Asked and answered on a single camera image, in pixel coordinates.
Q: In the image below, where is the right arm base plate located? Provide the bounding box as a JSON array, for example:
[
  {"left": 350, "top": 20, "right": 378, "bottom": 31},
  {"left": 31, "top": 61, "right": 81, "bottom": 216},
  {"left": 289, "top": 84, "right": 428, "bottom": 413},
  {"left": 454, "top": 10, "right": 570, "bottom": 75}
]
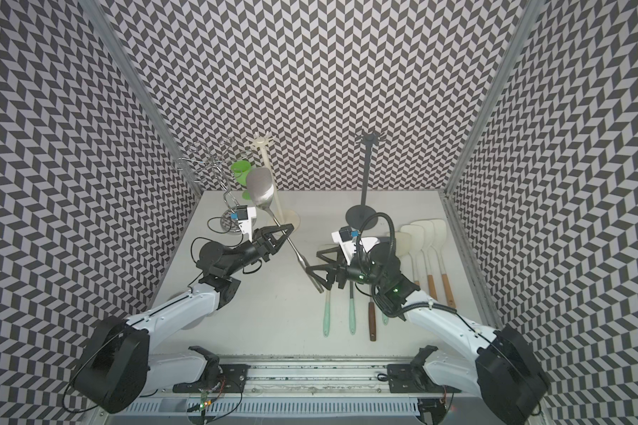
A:
[{"left": 386, "top": 364, "right": 445, "bottom": 394}]

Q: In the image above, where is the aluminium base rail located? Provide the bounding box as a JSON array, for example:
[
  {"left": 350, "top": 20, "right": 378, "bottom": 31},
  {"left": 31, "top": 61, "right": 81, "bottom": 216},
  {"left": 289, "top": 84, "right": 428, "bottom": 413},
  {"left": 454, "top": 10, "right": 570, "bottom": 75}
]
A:
[{"left": 112, "top": 358, "right": 500, "bottom": 424}]

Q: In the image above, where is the cream wide turner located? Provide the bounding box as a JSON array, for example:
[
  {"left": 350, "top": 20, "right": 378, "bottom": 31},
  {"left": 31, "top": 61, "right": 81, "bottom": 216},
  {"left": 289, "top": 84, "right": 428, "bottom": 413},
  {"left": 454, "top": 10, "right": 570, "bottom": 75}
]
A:
[{"left": 323, "top": 290, "right": 331, "bottom": 338}]

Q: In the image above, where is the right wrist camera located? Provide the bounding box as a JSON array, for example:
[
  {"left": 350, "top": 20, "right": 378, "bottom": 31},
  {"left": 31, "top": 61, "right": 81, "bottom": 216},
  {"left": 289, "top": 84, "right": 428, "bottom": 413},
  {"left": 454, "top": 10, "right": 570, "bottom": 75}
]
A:
[{"left": 331, "top": 226, "right": 380, "bottom": 264}]

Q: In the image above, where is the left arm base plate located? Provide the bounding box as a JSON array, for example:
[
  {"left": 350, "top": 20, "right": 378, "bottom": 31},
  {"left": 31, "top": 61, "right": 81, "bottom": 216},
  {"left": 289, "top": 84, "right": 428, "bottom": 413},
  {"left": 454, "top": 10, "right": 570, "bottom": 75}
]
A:
[{"left": 172, "top": 364, "right": 250, "bottom": 394}]

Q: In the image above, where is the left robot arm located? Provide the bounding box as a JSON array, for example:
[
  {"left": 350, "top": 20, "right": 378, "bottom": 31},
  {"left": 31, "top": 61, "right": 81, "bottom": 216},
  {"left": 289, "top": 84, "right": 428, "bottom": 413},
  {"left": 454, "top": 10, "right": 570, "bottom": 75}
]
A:
[{"left": 68, "top": 224, "right": 294, "bottom": 414}]

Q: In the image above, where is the cream spatula mint handle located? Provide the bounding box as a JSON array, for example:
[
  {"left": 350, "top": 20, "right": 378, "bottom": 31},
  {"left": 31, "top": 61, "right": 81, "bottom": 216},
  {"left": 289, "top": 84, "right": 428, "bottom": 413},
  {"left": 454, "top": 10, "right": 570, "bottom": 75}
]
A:
[{"left": 385, "top": 231, "right": 412, "bottom": 258}]

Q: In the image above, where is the cream utensil rack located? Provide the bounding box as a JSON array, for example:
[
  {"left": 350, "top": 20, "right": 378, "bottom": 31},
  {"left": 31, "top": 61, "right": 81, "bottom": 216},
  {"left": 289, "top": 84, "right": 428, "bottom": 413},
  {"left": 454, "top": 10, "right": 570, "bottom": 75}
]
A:
[{"left": 251, "top": 133, "right": 301, "bottom": 230}]

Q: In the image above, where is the all steel turner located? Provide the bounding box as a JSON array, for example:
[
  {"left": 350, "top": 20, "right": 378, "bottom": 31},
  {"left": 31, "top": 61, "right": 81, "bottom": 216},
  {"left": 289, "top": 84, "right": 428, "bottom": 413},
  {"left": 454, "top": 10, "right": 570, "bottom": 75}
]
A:
[{"left": 246, "top": 168, "right": 324, "bottom": 293}]

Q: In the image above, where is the cream spatula wooden handle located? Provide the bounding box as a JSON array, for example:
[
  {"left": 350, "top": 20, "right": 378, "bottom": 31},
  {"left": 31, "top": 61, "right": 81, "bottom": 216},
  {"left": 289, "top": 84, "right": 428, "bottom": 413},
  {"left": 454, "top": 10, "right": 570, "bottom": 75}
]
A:
[
  {"left": 401, "top": 224, "right": 425, "bottom": 285},
  {"left": 430, "top": 219, "right": 457, "bottom": 309}
]

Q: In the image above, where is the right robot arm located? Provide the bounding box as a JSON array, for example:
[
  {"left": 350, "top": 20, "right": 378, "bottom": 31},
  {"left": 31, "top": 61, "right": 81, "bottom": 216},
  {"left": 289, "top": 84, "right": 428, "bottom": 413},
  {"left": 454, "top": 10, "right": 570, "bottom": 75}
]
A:
[{"left": 306, "top": 228, "right": 550, "bottom": 424}]

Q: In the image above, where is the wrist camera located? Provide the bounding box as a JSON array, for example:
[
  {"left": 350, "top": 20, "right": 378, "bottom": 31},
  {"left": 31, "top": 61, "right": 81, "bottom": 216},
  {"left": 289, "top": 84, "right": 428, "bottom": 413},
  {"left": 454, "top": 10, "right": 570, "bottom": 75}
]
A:
[
  {"left": 230, "top": 205, "right": 257, "bottom": 242},
  {"left": 331, "top": 226, "right": 380, "bottom": 264}
]

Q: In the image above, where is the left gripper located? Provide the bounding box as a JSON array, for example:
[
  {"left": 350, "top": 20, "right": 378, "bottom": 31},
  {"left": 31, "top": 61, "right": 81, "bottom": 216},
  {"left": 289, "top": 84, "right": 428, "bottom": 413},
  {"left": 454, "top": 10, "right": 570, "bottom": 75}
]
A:
[{"left": 224, "top": 223, "right": 293, "bottom": 276}]

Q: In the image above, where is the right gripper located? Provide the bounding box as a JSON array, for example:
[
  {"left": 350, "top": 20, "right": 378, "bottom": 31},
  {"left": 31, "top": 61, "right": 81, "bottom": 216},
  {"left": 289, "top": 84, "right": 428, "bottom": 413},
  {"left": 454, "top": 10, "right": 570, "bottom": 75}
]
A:
[{"left": 307, "top": 246, "right": 386, "bottom": 291}]

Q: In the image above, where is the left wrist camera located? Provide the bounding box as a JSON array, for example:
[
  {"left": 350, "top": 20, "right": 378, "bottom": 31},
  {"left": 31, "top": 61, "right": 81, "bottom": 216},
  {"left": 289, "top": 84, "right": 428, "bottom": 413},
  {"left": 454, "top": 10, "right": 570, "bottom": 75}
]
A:
[{"left": 230, "top": 205, "right": 257, "bottom": 242}]

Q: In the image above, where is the green plastic goblet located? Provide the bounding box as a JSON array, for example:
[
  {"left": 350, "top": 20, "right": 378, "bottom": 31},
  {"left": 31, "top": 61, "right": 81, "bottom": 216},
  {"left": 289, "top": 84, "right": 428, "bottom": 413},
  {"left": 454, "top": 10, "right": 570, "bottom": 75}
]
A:
[{"left": 230, "top": 159, "right": 253, "bottom": 200}]

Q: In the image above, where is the chrome wire mug tree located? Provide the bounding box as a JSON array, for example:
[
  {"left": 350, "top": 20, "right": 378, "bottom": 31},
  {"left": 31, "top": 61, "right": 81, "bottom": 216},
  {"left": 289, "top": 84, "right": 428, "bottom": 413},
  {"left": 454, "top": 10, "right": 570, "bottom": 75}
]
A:
[{"left": 177, "top": 153, "right": 241, "bottom": 235}]

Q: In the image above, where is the dark grey utensil rack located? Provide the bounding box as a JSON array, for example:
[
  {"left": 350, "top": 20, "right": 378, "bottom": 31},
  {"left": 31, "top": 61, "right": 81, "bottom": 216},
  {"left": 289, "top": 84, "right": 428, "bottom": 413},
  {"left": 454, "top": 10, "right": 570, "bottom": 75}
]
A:
[{"left": 346, "top": 132, "right": 381, "bottom": 230}]

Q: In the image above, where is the steel turner brown handle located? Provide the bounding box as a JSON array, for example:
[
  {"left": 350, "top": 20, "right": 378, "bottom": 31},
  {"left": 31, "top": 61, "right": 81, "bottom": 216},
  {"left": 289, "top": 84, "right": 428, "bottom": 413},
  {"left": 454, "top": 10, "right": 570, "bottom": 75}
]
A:
[{"left": 368, "top": 300, "right": 377, "bottom": 342}]

